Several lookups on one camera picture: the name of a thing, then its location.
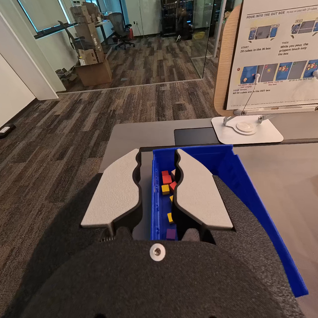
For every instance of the yellow crate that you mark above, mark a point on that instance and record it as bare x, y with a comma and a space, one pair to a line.
199, 36

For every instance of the black shelving rack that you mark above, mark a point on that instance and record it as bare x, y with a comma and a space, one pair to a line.
171, 19

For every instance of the small black floor device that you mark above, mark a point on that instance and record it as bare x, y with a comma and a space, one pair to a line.
6, 130

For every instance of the instruction sheet on stand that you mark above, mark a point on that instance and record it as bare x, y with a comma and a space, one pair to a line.
223, 74

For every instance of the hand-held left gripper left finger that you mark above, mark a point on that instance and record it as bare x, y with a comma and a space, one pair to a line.
111, 196

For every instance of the black mesh office chair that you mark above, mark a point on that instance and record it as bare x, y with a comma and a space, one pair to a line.
119, 22
74, 41

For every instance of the blue plastic box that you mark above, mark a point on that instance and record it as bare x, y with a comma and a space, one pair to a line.
248, 188

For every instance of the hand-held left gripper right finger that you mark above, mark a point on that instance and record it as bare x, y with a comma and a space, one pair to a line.
201, 196

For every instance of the printed instruction sheet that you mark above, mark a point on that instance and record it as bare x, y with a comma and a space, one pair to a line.
273, 94

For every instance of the stack of cardboard boxes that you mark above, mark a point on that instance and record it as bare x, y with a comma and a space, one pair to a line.
87, 32

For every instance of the small red canister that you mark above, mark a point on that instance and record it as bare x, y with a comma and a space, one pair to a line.
130, 33

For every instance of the open cardboard box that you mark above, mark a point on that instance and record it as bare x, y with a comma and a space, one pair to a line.
94, 74

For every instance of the pile of wooden cubes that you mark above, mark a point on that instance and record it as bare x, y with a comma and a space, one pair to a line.
166, 178

